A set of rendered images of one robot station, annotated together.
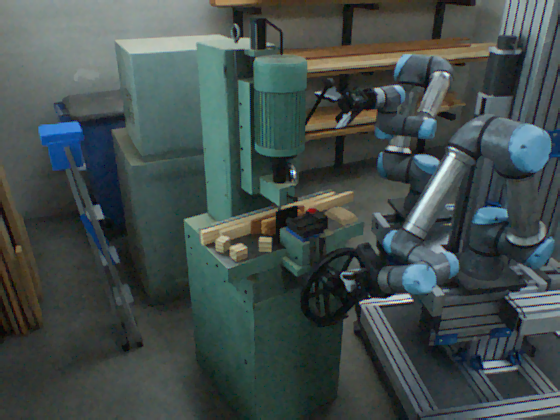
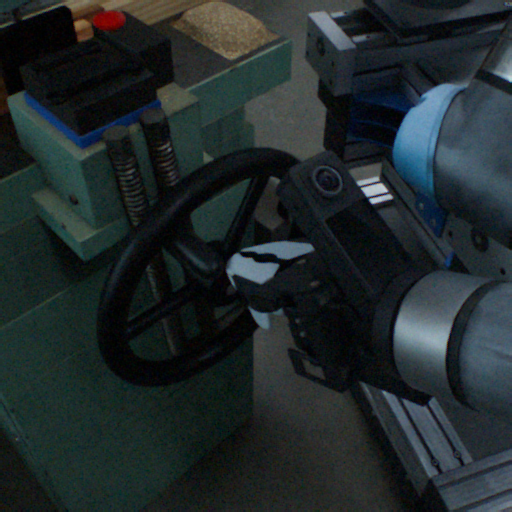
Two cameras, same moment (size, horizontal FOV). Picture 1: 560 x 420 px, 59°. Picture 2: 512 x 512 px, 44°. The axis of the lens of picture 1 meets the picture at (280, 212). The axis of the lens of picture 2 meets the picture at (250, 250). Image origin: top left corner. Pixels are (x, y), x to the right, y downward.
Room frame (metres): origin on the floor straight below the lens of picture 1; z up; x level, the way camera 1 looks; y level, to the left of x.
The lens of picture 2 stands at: (0.94, -0.16, 1.31)
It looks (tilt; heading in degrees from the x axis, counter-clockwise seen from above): 47 degrees down; 352
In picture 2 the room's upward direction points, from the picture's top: straight up
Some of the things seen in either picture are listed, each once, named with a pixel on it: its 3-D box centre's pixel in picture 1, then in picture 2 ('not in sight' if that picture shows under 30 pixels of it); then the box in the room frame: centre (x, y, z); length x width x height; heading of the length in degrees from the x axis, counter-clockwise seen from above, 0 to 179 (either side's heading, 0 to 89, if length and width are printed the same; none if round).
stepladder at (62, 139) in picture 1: (96, 244); not in sight; (2.02, 0.87, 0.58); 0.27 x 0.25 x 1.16; 116
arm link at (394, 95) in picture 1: (388, 97); not in sight; (1.82, -0.40, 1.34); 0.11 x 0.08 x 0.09; 125
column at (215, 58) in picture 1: (238, 137); not in sight; (1.89, 0.17, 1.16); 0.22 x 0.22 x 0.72; 34
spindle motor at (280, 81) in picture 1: (280, 106); not in sight; (1.65, 0.00, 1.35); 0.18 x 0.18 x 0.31
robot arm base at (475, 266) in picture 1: (483, 256); not in sight; (1.48, -0.71, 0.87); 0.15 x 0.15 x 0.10
